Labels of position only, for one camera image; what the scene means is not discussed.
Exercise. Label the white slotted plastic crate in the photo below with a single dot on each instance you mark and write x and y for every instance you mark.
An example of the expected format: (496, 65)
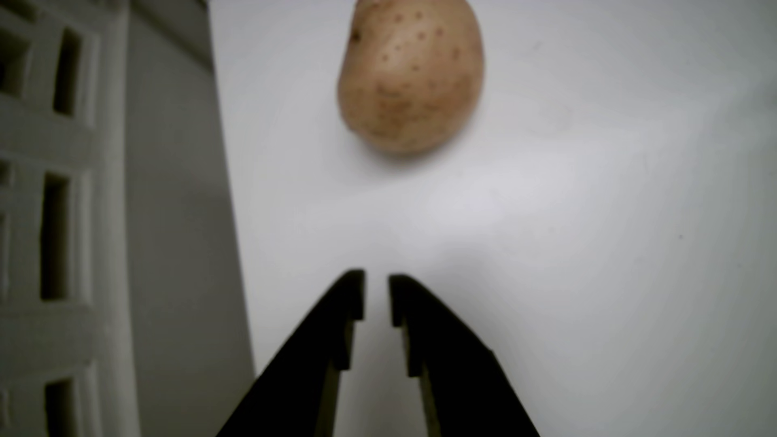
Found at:
(103, 243)

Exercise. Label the brown speckled potato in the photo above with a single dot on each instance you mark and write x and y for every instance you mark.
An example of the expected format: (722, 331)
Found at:
(410, 79)

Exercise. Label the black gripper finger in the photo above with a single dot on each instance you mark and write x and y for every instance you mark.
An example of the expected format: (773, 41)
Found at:
(461, 382)
(303, 376)

